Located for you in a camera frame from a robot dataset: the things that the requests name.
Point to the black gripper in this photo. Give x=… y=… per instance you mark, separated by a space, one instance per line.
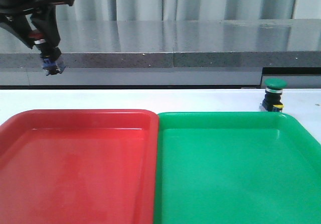
x=44 y=19

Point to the red mushroom push button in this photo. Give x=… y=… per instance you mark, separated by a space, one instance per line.
x=52 y=62

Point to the green mushroom push button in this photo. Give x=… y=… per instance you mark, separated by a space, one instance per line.
x=273 y=91

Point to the grey pleated curtain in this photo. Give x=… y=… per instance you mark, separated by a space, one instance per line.
x=176 y=10

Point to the grey stone counter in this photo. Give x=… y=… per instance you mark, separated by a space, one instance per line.
x=168 y=54

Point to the red plastic tray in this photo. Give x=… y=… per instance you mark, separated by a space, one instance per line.
x=79 y=166

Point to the green plastic tray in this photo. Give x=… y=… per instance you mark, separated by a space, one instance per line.
x=258 y=167

